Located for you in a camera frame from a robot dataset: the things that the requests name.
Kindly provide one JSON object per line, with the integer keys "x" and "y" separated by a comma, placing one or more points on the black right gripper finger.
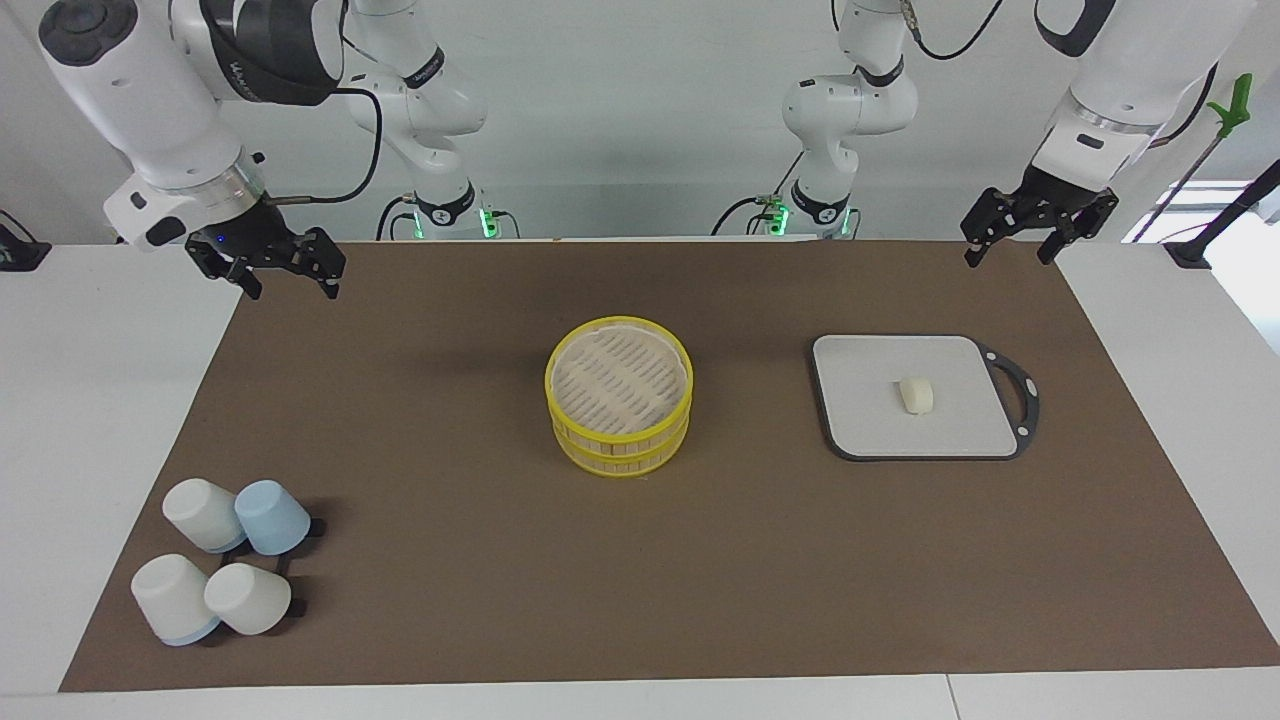
{"x": 248, "y": 280}
{"x": 328, "y": 260}

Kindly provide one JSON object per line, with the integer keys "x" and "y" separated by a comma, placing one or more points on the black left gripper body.
{"x": 1050, "y": 200}

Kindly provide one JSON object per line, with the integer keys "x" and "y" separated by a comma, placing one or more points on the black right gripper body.
{"x": 255, "y": 240}

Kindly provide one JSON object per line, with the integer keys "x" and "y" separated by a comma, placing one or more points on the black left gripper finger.
{"x": 1075, "y": 228}
{"x": 988, "y": 222}

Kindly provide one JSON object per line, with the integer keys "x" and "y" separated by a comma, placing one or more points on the white steamed bun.
{"x": 916, "y": 394}

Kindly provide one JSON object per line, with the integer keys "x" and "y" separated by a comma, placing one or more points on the pale slatted steamer cover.
{"x": 620, "y": 378}

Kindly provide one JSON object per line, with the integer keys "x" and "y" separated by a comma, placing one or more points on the yellow bamboo steamer basket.
{"x": 620, "y": 452}

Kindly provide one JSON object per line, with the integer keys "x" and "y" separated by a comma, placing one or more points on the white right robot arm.
{"x": 130, "y": 90}

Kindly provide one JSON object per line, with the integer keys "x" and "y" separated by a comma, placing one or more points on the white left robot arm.
{"x": 850, "y": 110}

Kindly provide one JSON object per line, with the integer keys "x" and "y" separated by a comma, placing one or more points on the black stand with pole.
{"x": 1190, "y": 252}

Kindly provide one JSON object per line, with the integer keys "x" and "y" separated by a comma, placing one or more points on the green clamp on thin rod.
{"x": 1232, "y": 105}

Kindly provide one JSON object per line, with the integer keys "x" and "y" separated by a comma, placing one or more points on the grey cutting board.
{"x": 880, "y": 410}

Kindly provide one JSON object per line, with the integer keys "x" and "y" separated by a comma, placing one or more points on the black clamp at table edge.
{"x": 20, "y": 252}

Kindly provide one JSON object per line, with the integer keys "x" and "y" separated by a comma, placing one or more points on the light blue cup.
{"x": 272, "y": 515}

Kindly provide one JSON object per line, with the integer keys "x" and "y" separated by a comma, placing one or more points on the plain white cup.
{"x": 248, "y": 598}
{"x": 200, "y": 512}

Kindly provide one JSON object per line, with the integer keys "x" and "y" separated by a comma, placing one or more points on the brown table mat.
{"x": 450, "y": 560}

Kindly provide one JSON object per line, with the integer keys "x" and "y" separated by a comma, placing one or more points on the white cup with blue rim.
{"x": 170, "y": 598}

